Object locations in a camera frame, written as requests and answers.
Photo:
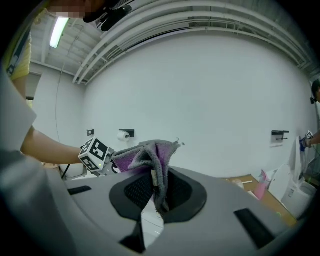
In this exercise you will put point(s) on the person's head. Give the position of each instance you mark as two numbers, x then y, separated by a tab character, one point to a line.
70	8

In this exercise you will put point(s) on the black head camera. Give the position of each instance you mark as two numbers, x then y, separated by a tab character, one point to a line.
112	15

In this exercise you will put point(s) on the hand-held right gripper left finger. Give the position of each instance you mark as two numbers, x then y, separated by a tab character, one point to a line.
95	207

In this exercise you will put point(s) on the long ceiling light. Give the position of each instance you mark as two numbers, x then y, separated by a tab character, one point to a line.
59	32

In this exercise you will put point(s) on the person's left forearm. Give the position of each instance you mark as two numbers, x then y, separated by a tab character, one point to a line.
50	147

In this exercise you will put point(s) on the white plastic device lid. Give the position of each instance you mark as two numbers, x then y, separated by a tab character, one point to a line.
281	180

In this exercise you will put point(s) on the white toilet with raised cover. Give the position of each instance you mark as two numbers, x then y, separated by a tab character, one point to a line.
300	197

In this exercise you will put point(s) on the purple and grey cloth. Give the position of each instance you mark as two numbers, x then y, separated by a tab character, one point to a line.
145	155

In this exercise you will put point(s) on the person's yellow shirt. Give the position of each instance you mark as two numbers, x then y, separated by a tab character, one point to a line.
20	57

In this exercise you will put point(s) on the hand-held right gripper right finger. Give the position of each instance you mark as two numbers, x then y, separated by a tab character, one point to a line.
220	200

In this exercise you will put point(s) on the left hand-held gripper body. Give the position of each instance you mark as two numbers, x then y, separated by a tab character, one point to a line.
96	152

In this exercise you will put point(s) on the white toilet paper roll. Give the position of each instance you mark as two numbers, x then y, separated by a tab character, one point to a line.
123	136

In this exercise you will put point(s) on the large flat cardboard box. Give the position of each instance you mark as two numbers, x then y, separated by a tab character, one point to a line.
275	205

